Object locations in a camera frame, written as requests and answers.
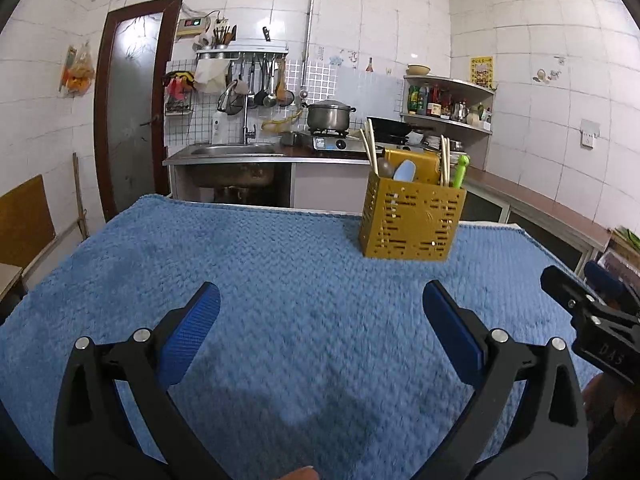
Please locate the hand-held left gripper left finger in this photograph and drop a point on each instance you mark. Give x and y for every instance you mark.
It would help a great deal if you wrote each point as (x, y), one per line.
(195, 330)

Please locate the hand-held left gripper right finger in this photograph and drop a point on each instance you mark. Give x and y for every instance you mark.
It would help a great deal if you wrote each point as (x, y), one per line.
(452, 340)

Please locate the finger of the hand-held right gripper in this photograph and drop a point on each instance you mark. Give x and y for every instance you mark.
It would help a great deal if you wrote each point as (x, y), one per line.
(565, 287)
(607, 282)

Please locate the yellow perforated utensil holder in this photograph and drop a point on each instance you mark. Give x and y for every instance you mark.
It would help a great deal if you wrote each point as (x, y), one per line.
(410, 225)

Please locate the wooden chopstick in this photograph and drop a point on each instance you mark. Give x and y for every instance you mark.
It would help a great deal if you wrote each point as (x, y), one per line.
(444, 162)
(366, 147)
(369, 132)
(447, 165)
(373, 135)

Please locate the light blue plastic spoon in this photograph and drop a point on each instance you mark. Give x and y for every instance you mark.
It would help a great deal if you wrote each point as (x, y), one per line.
(405, 171)

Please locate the dark metal spoon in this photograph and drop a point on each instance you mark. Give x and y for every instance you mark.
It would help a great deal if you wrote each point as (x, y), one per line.
(384, 166)

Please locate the person's right hand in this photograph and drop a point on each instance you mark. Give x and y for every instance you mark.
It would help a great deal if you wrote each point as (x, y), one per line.
(600, 402)

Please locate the person's left hand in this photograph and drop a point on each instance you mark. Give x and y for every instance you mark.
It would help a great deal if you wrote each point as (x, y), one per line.
(302, 474)

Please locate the plastic covered red cabinet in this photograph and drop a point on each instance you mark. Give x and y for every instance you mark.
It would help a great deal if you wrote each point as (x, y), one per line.
(617, 260)

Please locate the green vegetables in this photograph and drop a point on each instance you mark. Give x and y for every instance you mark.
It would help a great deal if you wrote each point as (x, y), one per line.
(629, 237)

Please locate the kitchen counter with cabinets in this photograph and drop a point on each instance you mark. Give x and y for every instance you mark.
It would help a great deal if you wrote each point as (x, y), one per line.
(540, 200)

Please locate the blue textured blanket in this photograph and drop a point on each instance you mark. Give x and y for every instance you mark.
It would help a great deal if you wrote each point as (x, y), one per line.
(300, 310)

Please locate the white corner shelf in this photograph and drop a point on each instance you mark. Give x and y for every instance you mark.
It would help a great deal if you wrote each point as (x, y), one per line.
(475, 147)

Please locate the thin wooden stick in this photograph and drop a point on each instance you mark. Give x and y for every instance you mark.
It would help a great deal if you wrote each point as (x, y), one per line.
(80, 195)

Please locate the stainless steel sink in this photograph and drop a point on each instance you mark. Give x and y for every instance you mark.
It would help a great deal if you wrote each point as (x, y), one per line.
(230, 150)

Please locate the wooden board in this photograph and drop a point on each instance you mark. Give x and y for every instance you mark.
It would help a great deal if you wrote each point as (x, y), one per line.
(25, 220)

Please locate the black wok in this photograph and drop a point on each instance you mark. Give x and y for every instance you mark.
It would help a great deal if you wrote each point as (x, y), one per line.
(390, 126)

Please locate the dark sauce bottle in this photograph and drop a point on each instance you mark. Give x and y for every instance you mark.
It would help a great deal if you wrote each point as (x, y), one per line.
(435, 104)

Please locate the brown framed glass door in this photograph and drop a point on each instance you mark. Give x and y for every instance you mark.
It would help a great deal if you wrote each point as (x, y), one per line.
(132, 110)

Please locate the gas stove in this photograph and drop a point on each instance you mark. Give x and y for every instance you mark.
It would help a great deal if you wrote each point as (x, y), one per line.
(330, 144)

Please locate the hanging black ladle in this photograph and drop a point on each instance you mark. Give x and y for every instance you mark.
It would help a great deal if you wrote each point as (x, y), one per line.
(260, 99)

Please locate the green bottle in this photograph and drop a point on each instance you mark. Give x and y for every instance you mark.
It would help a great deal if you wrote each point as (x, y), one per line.
(413, 101)

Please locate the hanging steel ladle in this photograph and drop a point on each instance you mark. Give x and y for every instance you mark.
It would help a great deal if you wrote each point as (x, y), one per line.
(270, 99)

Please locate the hanging red bag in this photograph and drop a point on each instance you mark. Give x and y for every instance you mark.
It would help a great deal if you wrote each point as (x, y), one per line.
(177, 85)

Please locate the stainless steel pot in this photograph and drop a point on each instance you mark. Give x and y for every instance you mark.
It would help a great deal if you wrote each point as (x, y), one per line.
(327, 117)

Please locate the hanging white cloth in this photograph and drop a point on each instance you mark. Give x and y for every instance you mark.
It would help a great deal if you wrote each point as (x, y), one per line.
(210, 76)

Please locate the beige bowl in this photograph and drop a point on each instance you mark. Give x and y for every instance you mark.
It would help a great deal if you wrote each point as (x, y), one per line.
(418, 70)

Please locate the hanging plastic bags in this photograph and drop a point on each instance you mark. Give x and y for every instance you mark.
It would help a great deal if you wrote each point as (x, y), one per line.
(80, 72)

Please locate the white electrical box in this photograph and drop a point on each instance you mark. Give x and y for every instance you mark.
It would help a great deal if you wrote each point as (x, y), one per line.
(192, 25)

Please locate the vertical metal pipe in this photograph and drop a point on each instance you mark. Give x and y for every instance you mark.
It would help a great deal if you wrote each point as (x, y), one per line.
(309, 25)

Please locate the white wall socket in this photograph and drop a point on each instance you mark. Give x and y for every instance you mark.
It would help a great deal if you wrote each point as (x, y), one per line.
(590, 134)

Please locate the wall stickers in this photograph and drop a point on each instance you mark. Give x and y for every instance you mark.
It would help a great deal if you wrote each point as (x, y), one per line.
(540, 76)

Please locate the yellow wall poster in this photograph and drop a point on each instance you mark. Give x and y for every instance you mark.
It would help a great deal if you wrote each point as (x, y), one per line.
(481, 71)

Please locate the wall utensil rack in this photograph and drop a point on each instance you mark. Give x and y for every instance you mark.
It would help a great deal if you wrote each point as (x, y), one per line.
(240, 49)

